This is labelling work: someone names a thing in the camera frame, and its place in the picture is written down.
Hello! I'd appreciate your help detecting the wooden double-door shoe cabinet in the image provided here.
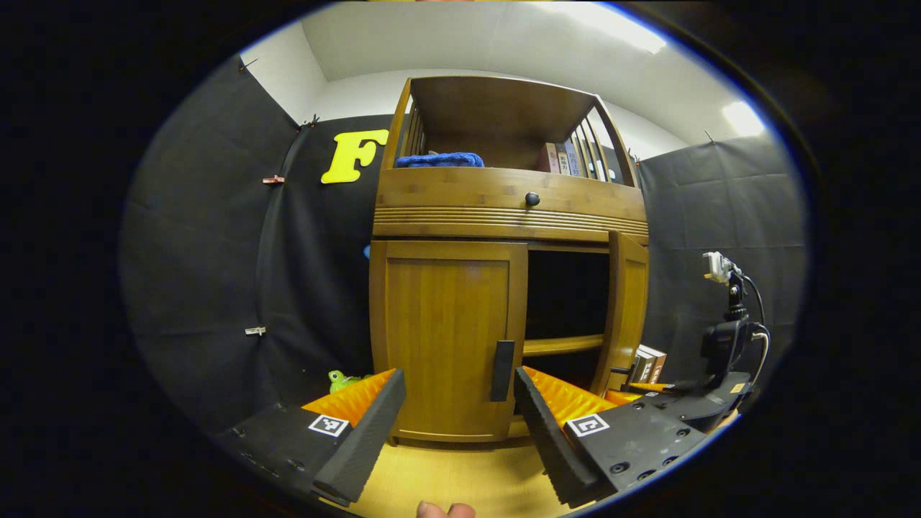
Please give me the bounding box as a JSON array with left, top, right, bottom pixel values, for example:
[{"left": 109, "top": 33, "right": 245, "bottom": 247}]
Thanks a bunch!
[{"left": 368, "top": 76, "right": 650, "bottom": 443}]

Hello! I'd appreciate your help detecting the blue folded towel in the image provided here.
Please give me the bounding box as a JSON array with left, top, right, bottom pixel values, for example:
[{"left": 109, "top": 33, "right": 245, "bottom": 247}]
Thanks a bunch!
[{"left": 394, "top": 151, "right": 485, "bottom": 169}]

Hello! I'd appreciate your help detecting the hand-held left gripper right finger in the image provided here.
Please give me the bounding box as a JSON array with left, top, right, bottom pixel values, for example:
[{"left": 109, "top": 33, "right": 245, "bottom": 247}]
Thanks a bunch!
[{"left": 513, "top": 365, "right": 709, "bottom": 508}]

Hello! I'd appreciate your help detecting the black cable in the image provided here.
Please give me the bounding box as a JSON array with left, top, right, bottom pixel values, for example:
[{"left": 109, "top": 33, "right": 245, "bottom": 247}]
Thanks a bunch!
[{"left": 741, "top": 276, "right": 771, "bottom": 386}]

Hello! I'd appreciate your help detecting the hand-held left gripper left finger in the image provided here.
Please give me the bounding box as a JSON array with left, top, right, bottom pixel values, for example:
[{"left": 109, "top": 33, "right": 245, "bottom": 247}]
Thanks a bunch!
[{"left": 216, "top": 368, "right": 407, "bottom": 508}]

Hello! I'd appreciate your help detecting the wooden shoe cabinet door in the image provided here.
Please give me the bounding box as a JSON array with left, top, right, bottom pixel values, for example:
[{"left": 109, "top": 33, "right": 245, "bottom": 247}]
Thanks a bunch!
[
  {"left": 368, "top": 240, "right": 530, "bottom": 442},
  {"left": 591, "top": 230, "right": 650, "bottom": 396}
]

